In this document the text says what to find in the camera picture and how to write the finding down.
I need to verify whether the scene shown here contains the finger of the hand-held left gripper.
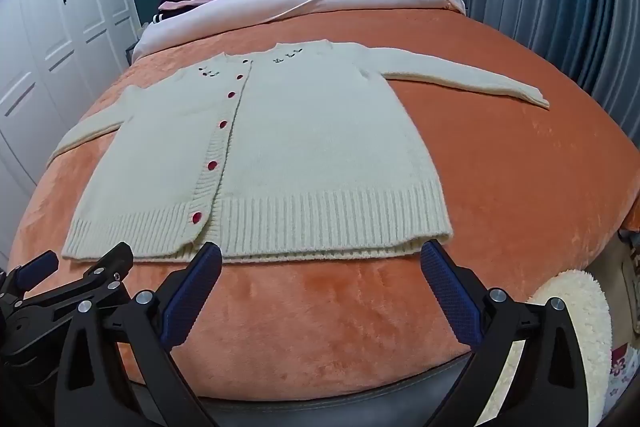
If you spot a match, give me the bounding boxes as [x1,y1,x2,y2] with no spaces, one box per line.
[15,243,135,310]
[0,251,60,303]

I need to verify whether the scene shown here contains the white wardrobe doors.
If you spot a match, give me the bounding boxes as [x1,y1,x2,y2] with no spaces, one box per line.
[0,0,143,258]

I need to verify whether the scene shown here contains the floral printed cloth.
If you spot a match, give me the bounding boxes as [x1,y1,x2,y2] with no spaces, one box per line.
[602,342,632,427]

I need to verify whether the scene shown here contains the orange plush blanket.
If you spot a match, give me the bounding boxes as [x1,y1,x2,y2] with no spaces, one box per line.
[7,9,640,400]

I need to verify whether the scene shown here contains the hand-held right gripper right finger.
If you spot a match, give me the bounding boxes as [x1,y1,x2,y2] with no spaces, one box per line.
[421,239,591,427]

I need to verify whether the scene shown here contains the grey blue curtain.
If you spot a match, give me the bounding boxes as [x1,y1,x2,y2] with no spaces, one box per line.
[445,0,640,142]

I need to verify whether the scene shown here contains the cream knitted cardigan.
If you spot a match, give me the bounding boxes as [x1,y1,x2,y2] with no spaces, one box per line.
[47,39,551,264]

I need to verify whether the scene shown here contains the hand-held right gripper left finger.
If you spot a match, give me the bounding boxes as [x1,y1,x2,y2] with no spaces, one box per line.
[54,241,223,427]

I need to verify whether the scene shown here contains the dark cluttered object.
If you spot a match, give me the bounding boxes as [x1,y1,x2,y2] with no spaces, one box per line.
[617,227,640,290]

